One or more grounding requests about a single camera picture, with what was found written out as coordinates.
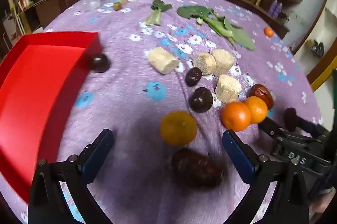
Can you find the beige corn cob front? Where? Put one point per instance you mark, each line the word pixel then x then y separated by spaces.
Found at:
pixel 227 89

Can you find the large dark red date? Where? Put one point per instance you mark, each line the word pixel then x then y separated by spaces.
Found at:
pixel 195 170

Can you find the yellow-orange mandarin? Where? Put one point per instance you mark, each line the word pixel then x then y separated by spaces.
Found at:
pixel 178 128

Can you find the small bok choy sprig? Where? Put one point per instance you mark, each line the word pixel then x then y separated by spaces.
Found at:
pixel 158 7

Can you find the beige corn cob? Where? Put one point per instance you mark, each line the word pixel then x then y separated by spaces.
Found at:
pixel 162 61
pixel 205 62
pixel 224 61
pixel 227 89

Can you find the orange mandarin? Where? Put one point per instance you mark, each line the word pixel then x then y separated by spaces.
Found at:
pixel 236 116
pixel 258 109

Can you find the large bok choy leaves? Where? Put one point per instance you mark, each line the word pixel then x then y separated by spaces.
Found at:
pixel 219 24

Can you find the purple bottles on shelf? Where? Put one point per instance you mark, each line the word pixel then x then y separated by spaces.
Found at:
pixel 275 9

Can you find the small dark wrinkled date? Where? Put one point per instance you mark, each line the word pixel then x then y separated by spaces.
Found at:
pixel 193 76

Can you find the small green olive fruit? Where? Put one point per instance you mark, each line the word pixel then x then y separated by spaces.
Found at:
pixel 117 6

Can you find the red tray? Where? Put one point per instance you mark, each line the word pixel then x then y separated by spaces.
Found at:
pixel 41 77

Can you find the small far orange kumquat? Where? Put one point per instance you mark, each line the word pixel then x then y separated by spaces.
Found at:
pixel 268 32

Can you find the orange mandarin front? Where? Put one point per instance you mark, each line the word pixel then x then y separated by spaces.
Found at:
pixel 236 116

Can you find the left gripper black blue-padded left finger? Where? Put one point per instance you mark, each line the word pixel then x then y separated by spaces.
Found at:
pixel 47 203

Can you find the dark plum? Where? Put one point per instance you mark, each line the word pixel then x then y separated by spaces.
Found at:
pixel 201 100
pixel 99 63

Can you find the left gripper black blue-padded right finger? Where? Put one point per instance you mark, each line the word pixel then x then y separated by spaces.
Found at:
pixel 289 203

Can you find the purple floral tablecloth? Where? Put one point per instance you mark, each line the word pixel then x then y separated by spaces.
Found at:
pixel 132 97

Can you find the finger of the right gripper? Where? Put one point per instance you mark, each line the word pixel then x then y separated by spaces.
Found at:
pixel 309 127
pixel 271 128

